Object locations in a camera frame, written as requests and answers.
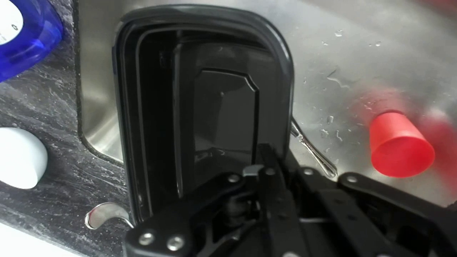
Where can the small white bowl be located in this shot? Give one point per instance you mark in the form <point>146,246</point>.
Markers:
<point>19,159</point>

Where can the red plastic cup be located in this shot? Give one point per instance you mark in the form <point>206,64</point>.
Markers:
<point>400,147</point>

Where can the stainless steel sink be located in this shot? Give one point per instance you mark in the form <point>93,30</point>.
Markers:
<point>333,51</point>

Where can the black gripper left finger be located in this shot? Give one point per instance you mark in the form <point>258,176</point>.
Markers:
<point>200,201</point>

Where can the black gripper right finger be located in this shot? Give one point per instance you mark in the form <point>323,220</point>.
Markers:
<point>362,214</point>

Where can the blue dish soap bottle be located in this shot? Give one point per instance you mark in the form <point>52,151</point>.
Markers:
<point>29,37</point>

